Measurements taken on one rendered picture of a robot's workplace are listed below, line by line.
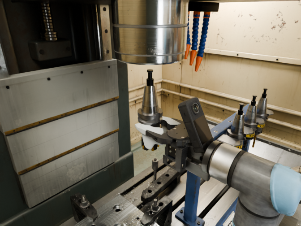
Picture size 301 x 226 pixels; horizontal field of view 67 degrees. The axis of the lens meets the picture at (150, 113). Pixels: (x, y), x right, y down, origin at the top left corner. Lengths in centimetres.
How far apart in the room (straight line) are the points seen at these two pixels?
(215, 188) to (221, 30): 94
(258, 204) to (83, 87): 72
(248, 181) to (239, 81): 114
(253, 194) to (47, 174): 78
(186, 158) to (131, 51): 26
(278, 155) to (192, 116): 112
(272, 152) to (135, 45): 125
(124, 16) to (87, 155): 75
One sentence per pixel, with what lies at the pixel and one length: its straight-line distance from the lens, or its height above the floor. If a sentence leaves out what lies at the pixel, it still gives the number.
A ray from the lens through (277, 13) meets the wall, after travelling 144.
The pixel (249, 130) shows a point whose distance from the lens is 89.
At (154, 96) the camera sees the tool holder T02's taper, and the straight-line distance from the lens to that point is 54.
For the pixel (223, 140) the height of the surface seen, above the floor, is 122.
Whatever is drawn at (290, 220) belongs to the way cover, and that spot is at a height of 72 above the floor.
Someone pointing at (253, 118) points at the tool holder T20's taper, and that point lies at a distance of 91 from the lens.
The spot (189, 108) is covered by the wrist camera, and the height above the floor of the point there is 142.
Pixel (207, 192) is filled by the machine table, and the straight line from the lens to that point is 105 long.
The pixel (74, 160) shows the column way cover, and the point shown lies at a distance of 105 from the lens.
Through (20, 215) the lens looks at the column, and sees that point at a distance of 110.
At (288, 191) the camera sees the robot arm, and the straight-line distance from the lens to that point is 43.
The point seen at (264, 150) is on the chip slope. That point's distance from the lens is 156.
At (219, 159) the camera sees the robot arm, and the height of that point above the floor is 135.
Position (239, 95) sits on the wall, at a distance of 156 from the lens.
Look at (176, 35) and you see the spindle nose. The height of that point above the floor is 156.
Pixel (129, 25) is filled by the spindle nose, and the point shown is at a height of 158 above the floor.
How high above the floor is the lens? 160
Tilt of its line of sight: 24 degrees down
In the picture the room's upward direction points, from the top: straight up
